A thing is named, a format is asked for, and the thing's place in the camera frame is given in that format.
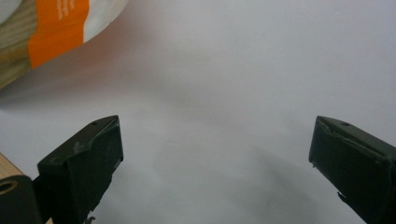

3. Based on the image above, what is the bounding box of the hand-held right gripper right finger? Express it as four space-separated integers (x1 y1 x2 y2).
308 115 396 224

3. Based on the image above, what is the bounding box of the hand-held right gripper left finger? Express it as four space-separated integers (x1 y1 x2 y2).
36 115 124 224

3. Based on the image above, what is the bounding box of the light wooden board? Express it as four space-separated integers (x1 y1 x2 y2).
0 152 26 181

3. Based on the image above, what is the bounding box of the orange and white noodle packet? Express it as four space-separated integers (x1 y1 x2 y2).
0 0 130 91

